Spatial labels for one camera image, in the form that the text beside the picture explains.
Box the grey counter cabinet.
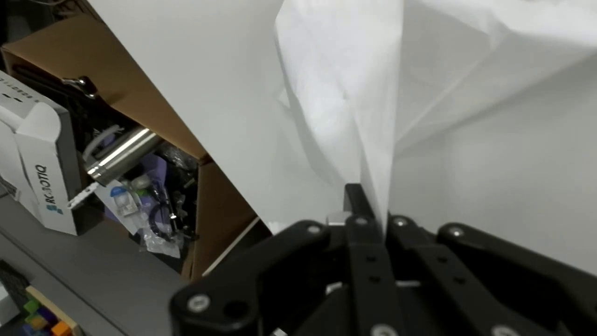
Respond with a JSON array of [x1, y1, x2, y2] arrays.
[[0, 176, 189, 336]]

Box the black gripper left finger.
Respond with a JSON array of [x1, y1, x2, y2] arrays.
[[169, 181, 400, 336]]

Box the open cardboard box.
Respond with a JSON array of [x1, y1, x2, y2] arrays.
[[0, 12, 277, 284]]

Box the white tissue sheet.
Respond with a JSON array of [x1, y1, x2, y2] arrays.
[[275, 0, 597, 230]]

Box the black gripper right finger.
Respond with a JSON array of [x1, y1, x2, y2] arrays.
[[385, 213, 597, 336]]

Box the white electronic device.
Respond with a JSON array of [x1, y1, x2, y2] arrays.
[[0, 69, 88, 237]]

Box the shiny metal cylinder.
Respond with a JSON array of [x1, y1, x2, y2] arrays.
[[83, 127, 165, 187]]

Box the colourful toy blocks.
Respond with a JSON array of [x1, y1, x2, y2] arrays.
[[0, 282, 85, 336]]

